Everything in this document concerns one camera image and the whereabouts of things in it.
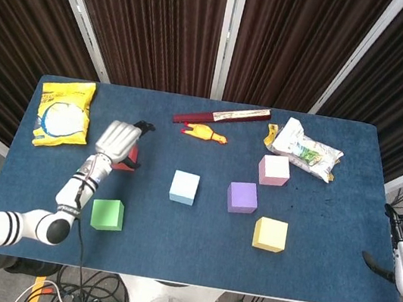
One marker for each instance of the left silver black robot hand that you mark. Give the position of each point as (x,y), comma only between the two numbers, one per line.
(116,141)

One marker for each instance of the red foam cube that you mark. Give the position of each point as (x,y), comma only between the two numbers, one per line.
(133,152)

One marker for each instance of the green foam cube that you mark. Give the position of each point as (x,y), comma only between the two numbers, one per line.
(109,215)

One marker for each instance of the light blue foam cube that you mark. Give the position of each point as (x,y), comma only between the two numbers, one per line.
(184,187)

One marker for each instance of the purple foam cube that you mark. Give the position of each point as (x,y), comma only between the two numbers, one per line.
(242,197)

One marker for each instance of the yellow foam cube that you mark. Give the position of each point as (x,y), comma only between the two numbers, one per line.
(269,234)

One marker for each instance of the pink foam cube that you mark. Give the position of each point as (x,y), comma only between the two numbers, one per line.
(274,170)

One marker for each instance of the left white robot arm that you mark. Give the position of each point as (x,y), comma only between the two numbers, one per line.
(72,192)

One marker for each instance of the yellow snack bag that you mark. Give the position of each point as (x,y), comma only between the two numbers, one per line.
(63,114)

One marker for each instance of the yellow rubber chicken toy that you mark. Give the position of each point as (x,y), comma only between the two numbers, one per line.
(202,132)

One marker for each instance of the long dark red box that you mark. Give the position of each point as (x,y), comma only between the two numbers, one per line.
(222,116)

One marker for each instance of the blue felt table cover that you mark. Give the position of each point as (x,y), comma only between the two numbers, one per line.
(186,248)

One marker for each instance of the white crumpled snack bag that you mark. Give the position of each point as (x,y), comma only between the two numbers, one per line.
(305,150)

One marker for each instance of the yellow floor tape strip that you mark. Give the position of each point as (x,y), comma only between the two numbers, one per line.
(39,281)

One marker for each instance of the orange plastic piece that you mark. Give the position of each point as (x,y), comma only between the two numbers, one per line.
(49,289)

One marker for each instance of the white partition post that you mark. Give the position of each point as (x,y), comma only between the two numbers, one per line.
(356,56)
(230,37)
(80,13)

